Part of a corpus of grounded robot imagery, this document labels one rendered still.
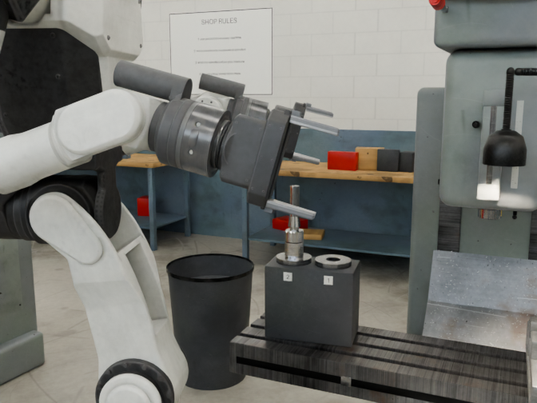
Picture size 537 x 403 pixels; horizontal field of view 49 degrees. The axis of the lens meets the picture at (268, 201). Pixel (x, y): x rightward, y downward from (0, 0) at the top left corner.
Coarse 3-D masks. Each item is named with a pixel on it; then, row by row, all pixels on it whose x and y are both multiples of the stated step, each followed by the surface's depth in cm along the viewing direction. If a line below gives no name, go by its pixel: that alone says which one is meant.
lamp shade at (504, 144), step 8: (488, 136) 103; (496, 136) 101; (504, 136) 101; (512, 136) 100; (520, 136) 101; (488, 144) 102; (496, 144) 101; (504, 144) 100; (512, 144) 100; (520, 144) 100; (488, 152) 102; (496, 152) 101; (504, 152) 100; (512, 152) 100; (520, 152) 100; (488, 160) 102; (496, 160) 101; (504, 160) 100; (512, 160) 100; (520, 160) 101
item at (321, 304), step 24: (288, 264) 144; (312, 264) 145; (336, 264) 141; (288, 288) 143; (312, 288) 142; (336, 288) 140; (288, 312) 144; (312, 312) 143; (336, 312) 141; (288, 336) 146; (312, 336) 144; (336, 336) 142
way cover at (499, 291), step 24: (432, 264) 168; (456, 264) 166; (480, 264) 163; (504, 264) 161; (528, 264) 159; (432, 288) 166; (456, 288) 164; (480, 288) 161; (504, 288) 159; (528, 288) 157; (432, 312) 163; (456, 312) 161; (480, 312) 159; (504, 312) 157; (528, 312) 155; (432, 336) 159; (456, 336) 157; (480, 336) 155; (504, 336) 154
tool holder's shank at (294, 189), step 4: (292, 188) 144; (296, 188) 144; (292, 192) 144; (296, 192) 144; (292, 196) 144; (296, 196) 144; (292, 200) 144; (296, 200) 144; (292, 204) 144; (296, 204) 144; (292, 216) 145; (296, 216) 145; (292, 220) 145; (296, 220) 145; (288, 224) 146; (292, 224) 145; (296, 224) 145; (292, 228) 145; (296, 228) 146
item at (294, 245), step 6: (288, 240) 145; (294, 240) 145; (300, 240) 145; (288, 246) 145; (294, 246) 145; (300, 246) 146; (288, 252) 146; (294, 252) 145; (300, 252) 146; (294, 258) 146
